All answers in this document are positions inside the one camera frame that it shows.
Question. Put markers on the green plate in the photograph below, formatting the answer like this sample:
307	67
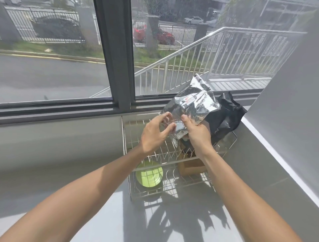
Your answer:
149	173

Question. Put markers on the silver foil bag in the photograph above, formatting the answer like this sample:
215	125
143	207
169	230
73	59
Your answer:
190	104

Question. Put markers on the person's left forearm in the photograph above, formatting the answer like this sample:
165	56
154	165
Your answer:
74	197

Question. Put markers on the white car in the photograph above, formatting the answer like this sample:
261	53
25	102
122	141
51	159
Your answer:
194	20

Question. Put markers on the metal stair railing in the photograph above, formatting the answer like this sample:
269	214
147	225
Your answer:
211	57

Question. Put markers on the person's left hand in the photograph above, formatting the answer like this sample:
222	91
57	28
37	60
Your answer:
152	136

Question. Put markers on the red car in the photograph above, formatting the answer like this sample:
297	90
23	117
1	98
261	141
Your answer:
162	35

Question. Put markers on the dark window frame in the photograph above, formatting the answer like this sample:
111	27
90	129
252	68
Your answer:
117	62

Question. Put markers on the person's left thumb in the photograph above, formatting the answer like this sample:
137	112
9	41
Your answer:
168	127

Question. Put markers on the black plastic bag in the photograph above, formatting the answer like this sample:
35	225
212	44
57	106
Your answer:
224	114

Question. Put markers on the person's right hand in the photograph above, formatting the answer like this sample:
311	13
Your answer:
199	137

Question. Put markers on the person's right forearm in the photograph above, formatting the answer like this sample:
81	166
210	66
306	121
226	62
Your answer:
246	202

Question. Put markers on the dark grey car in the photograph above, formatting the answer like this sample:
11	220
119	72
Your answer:
57	27

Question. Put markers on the brown cardboard box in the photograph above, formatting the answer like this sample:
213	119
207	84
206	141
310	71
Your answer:
192	165

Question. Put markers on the person's right thumb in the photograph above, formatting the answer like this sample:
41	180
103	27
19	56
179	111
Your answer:
186	126

